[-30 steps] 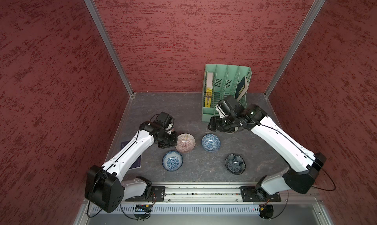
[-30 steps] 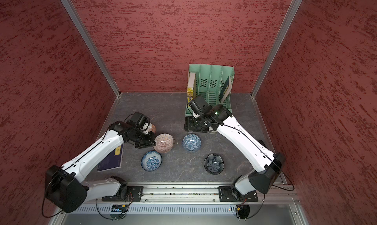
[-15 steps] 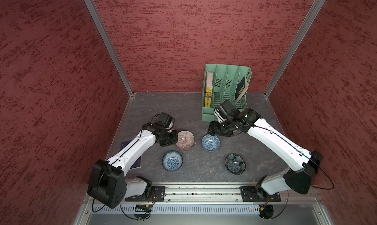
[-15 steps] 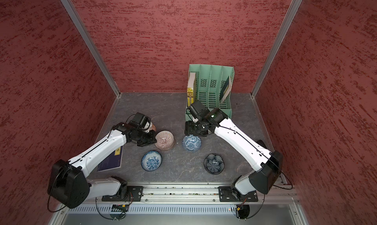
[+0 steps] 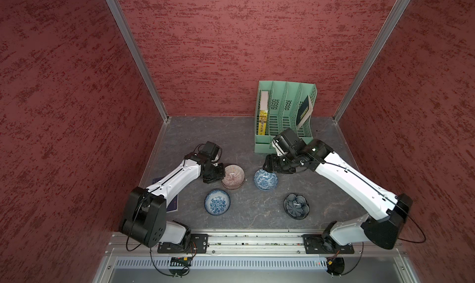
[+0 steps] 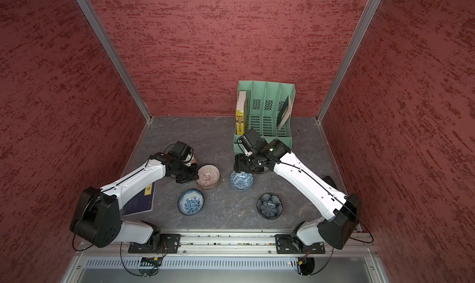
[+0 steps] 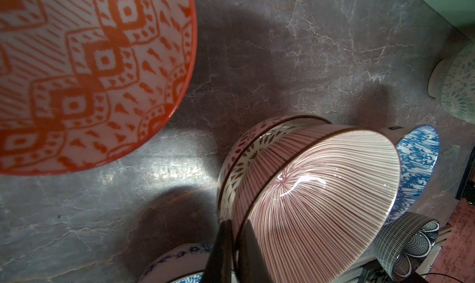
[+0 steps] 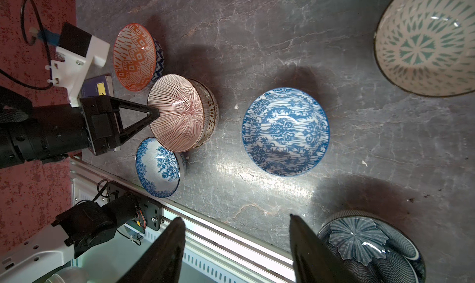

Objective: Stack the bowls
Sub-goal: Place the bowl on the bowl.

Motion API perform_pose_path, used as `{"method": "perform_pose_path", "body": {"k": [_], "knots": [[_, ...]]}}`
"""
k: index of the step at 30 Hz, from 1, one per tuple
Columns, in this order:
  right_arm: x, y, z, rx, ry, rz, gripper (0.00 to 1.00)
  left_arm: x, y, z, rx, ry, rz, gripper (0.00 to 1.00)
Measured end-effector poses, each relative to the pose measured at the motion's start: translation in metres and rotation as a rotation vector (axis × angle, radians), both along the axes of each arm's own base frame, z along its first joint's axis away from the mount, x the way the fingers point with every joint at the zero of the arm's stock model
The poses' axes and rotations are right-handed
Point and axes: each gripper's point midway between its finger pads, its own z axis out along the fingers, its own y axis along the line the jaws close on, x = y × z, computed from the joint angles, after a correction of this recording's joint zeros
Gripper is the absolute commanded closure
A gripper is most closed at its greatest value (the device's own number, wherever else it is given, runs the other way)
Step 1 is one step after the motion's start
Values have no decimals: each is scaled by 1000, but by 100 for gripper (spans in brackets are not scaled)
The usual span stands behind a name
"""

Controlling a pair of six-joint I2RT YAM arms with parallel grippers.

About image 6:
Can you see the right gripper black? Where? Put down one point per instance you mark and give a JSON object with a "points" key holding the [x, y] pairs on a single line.
{"points": [[240, 164]]}

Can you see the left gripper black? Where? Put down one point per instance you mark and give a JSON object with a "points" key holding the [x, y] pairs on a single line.
{"points": [[193, 176]]}

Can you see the pink striped bowl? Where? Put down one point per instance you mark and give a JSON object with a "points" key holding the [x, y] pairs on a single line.
{"points": [[209, 171]]}

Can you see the dark petal pattern bowl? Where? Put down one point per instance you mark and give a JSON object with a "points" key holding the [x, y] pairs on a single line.
{"points": [[269, 206]]}

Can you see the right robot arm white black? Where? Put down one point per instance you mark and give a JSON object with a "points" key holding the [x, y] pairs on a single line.
{"points": [[339, 212]]}

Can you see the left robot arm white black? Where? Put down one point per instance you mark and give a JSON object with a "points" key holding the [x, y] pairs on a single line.
{"points": [[97, 217]]}

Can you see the blue damask bowl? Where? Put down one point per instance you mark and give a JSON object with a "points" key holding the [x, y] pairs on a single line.
{"points": [[241, 181]]}

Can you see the blue floral bowl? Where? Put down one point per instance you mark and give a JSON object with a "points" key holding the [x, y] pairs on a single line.
{"points": [[191, 202]]}

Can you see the purple book yellow label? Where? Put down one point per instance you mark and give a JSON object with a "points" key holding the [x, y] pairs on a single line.
{"points": [[140, 203]]}

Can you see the yellow white book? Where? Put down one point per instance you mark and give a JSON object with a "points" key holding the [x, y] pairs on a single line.
{"points": [[240, 112]]}

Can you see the green plastic file organizer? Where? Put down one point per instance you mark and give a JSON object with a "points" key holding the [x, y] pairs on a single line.
{"points": [[265, 101]]}

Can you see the dark green book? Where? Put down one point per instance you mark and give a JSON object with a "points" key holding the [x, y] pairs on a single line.
{"points": [[284, 113]]}

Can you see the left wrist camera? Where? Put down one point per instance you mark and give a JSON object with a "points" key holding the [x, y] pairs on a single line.
{"points": [[182, 152]]}

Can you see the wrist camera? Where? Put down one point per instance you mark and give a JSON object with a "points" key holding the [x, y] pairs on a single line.
{"points": [[251, 142], [182, 152]]}

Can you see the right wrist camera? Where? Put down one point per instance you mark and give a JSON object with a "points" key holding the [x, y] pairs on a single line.
{"points": [[251, 142]]}

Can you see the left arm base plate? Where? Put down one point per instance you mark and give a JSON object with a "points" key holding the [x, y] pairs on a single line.
{"points": [[170, 243]]}

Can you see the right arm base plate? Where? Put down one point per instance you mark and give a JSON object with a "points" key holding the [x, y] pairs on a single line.
{"points": [[288, 244]]}

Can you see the aluminium rail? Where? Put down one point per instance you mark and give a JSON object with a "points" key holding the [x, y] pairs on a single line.
{"points": [[238, 243]]}

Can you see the left corner aluminium post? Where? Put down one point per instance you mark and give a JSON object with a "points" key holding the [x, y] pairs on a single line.
{"points": [[98, 28]]}

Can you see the corner aluminium post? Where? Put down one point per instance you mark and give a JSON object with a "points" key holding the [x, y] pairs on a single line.
{"points": [[98, 28], [356, 39]]}

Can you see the right corner aluminium post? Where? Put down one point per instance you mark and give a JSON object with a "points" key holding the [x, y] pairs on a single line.
{"points": [[356, 39]]}

